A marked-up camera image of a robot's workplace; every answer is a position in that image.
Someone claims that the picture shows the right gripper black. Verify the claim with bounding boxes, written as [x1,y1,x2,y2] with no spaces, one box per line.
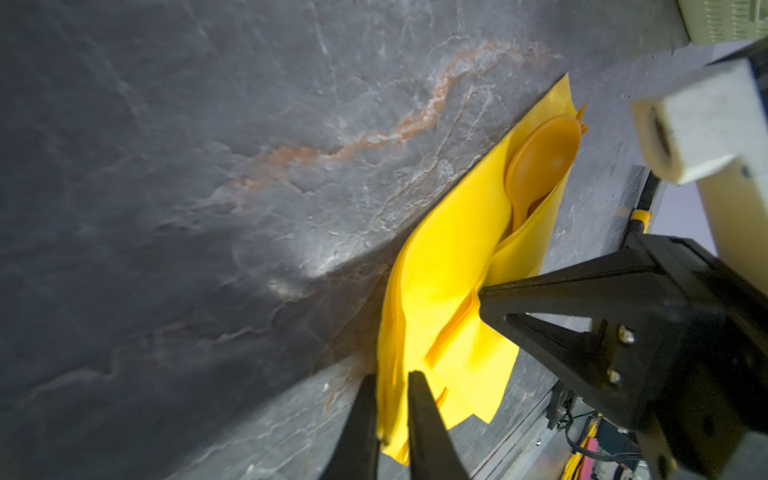
[479,233,767,479]

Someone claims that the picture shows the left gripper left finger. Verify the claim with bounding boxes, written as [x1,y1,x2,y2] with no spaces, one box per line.
[320,374,379,480]

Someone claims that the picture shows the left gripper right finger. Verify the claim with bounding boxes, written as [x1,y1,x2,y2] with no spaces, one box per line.
[408,370,470,480]

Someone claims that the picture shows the yellow paper napkin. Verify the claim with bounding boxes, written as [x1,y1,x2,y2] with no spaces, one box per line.
[377,77,577,465]

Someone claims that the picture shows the orange plastic spoon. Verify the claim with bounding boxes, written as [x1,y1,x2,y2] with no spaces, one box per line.
[504,115,587,233]

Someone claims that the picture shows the orange plastic fork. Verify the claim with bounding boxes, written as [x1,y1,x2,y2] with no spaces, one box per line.
[576,104,589,136]

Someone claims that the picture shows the yellow black pliers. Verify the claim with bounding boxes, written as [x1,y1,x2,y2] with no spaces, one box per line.
[620,172,661,248]

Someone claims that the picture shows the green perforated plastic basket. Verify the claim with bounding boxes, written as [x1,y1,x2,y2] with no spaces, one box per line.
[677,0,767,45]

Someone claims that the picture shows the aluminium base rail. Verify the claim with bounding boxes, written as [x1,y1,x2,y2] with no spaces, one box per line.
[470,392,571,479]

